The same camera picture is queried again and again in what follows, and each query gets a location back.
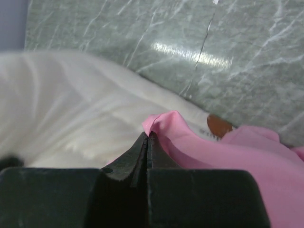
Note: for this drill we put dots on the pink pillowcase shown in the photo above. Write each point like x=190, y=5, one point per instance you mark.
x=278, y=170

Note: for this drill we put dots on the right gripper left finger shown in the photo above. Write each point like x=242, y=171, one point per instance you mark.
x=111, y=197

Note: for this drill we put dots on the cream pillow with bear print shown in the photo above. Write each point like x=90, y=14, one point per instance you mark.
x=73, y=110

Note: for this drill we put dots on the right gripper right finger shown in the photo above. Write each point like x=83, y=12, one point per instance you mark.
x=200, y=198

